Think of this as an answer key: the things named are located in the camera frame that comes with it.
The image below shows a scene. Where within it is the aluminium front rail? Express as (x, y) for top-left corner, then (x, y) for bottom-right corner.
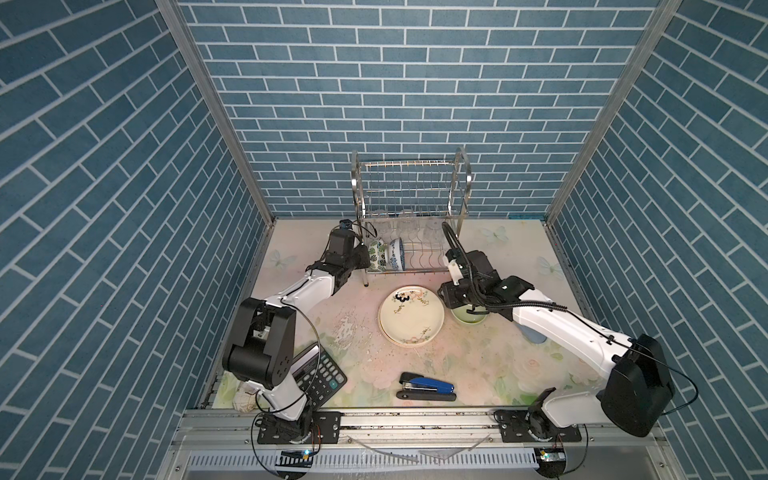
(164, 406), (671, 462)

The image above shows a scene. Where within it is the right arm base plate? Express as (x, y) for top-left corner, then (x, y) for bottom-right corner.
(492, 408), (582, 443)

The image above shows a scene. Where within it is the light green bowl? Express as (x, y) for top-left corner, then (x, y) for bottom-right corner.
(451, 305), (489, 325)

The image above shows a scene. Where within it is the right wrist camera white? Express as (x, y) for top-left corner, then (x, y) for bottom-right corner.
(443, 256), (464, 286)

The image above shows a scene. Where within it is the white cloth rag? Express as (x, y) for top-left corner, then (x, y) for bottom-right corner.
(232, 381), (260, 413)

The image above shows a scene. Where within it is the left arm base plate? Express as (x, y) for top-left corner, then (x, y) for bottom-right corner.
(256, 410), (342, 445)

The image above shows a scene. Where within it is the blue black stapler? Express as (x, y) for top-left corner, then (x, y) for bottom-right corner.
(396, 372), (457, 402)

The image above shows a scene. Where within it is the black calculator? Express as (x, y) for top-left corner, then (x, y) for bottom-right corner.
(290, 342), (347, 408)

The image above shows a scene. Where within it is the green leaf pattern bowl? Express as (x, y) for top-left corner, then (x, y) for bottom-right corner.
(368, 239), (390, 272)

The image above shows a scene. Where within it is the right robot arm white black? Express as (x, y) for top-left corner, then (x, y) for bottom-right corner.
(438, 247), (675, 441)

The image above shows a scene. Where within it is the steel two-tier dish rack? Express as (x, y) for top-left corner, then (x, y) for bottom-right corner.
(350, 147), (474, 286)

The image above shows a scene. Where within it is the blue floral white bowl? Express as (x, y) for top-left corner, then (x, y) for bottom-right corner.
(387, 237), (406, 272)

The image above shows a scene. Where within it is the white plate with painted design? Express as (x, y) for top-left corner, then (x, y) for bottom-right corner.
(378, 285), (445, 348)

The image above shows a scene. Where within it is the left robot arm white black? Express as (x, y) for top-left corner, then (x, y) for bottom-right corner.
(222, 220), (370, 422)

